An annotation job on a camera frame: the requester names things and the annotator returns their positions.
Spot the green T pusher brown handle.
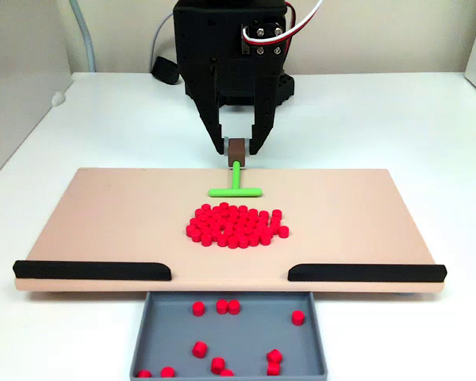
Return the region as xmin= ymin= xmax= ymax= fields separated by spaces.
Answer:
xmin=208 ymin=137 xmax=264 ymax=198

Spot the red granule pile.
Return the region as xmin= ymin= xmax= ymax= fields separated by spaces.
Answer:
xmin=185 ymin=202 xmax=290 ymax=250

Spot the beige flat board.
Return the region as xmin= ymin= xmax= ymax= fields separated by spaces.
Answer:
xmin=13 ymin=167 xmax=447 ymax=297

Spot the grey shallow tray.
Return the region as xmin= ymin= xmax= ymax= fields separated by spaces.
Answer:
xmin=129 ymin=291 xmax=328 ymax=380

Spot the thin white cable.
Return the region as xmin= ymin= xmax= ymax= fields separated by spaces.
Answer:
xmin=149 ymin=11 xmax=175 ymax=75

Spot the red white black servo cable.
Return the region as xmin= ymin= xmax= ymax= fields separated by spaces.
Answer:
xmin=241 ymin=0 xmax=325 ymax=44

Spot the thick pale grey cable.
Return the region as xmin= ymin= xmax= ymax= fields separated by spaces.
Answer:
xmin=67 ymin=0 xmax=97 ymax=73

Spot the black edge rail strip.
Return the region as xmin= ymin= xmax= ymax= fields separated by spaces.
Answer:
xmin=12 ymin=260 xmax=172 ymax=282
xmin=287 ymin=263 xmax=448 ymax=283

